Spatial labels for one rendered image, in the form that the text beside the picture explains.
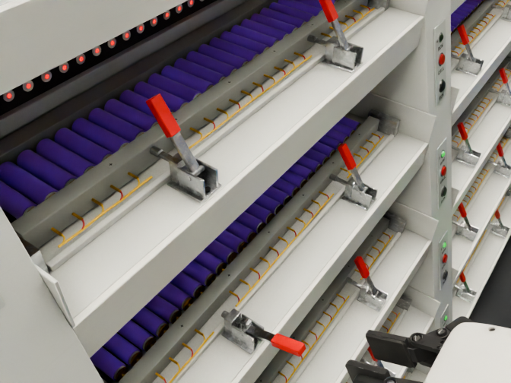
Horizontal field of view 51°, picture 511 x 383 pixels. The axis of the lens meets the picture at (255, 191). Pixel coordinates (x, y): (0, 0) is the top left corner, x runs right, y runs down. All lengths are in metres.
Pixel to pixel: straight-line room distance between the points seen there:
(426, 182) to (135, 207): 0.58
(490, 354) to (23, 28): 0.38
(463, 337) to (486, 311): 1.17
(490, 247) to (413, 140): 0.75
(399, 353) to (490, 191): 0.99
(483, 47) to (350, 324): 0.63
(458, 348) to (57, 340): 0.29
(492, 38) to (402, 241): 0.48
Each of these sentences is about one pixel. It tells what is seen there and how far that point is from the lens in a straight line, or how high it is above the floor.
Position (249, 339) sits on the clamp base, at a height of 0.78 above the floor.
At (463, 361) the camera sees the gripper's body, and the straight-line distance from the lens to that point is 0.44.
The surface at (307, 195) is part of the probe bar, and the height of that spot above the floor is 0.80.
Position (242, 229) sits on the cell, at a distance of 0.67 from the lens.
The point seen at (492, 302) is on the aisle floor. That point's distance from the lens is 1.66.
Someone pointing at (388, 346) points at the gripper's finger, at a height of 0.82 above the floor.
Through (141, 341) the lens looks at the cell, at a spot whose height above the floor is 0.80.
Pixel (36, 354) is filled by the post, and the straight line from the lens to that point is 0.39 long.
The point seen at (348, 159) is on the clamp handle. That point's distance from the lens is 0.71.
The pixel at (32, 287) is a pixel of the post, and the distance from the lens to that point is 0.37.
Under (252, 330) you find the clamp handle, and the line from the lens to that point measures 0.58.
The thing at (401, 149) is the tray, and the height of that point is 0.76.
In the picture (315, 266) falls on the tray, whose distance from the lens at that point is 0.66.
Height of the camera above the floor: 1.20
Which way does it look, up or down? 33 degrees down
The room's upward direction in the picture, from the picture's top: 14 degrees counter-clockwise
